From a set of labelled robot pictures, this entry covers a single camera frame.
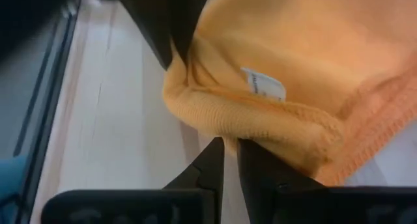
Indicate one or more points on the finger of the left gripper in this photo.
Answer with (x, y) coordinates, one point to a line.
(153, 22)
(185, 12)

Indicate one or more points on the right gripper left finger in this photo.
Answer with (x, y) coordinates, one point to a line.
(169, 204)

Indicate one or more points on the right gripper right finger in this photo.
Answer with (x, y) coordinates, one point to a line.
(293, 204)

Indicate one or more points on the orange microfiber towel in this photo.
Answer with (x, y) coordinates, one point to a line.
(293, 38)

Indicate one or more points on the blue object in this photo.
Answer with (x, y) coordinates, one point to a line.
(9, 185)

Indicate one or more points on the black aluminium table frame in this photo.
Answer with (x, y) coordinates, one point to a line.
(49, 120)

